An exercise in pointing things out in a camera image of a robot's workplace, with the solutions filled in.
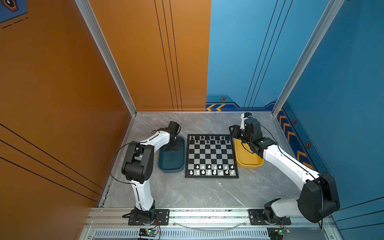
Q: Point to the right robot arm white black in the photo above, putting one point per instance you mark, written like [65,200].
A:
[319,196]

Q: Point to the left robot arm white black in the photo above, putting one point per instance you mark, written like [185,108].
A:
[138,167]

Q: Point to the yellow plastic tray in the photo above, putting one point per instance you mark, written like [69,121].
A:
[245,157]

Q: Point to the black and white chessboard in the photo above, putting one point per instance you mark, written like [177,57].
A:
[211,157]

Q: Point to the teal plastic tray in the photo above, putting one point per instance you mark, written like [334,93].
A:
[173,161]

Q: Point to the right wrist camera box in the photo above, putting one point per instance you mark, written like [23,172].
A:
[244,117]

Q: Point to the right green circuit board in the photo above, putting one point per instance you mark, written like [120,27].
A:
[281,231]

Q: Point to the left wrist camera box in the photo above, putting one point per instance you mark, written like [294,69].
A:
[173,128]

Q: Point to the green circuit board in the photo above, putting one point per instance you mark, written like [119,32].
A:
[281,231]
[148,233]

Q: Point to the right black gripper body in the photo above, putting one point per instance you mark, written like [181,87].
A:
[240,134]

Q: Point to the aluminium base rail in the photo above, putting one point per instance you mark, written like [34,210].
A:
[224,217]

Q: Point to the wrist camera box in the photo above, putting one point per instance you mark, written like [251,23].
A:
[173,128]
[244,117]

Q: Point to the left green circuit board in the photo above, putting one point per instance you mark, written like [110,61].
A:
[148,233]

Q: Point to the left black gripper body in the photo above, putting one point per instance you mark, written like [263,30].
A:
[174,146]

